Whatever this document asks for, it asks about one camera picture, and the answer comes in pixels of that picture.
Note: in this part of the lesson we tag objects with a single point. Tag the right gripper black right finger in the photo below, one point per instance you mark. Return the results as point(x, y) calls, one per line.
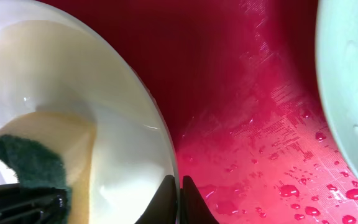
point(193, 209)

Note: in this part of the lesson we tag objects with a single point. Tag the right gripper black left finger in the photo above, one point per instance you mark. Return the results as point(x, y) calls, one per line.
point(162, 208)

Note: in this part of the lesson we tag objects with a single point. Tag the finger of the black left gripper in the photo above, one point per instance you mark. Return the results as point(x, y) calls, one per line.
point(20, 205)

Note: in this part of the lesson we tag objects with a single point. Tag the green and yellow sponge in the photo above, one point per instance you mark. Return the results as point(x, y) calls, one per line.
point(52, 150)

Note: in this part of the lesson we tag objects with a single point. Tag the white plate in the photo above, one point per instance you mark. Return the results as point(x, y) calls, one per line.
point(51, 61)

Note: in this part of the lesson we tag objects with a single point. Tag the red serving tray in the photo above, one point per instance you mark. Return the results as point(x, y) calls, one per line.
point(235, 81)

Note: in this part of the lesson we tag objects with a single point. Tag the pale green plate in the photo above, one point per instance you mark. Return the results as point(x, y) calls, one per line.
point(336, 55)

